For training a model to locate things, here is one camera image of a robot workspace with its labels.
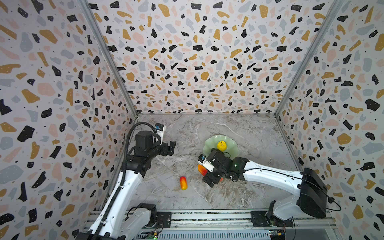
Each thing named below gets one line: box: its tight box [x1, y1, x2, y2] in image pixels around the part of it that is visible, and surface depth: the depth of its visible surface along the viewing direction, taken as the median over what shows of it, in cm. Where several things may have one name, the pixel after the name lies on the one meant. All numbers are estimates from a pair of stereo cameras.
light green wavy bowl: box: [203, 135, 240, 160], surface depth 101 cm
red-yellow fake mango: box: [180, 176, 188, 191], surface depth 85 cm
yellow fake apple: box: [217, 140, 227, 152], surface depth 99 cm
